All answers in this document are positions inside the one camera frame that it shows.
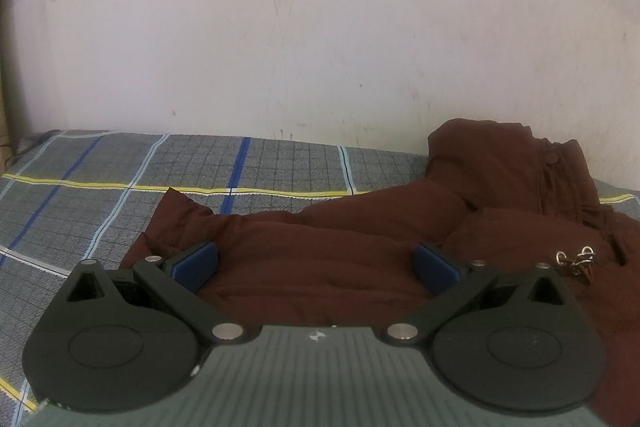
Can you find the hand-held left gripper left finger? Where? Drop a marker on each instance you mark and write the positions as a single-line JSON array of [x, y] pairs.
[[196, 265]]

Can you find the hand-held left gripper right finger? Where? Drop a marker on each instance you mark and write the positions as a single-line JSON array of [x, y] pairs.
[[436, 267]]

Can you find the brown padded jacket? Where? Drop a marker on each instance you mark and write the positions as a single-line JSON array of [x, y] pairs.
[[330, 252]]

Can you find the grey plaid bed sheet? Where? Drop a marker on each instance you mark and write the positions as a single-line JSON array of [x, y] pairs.
[[100, 197]]

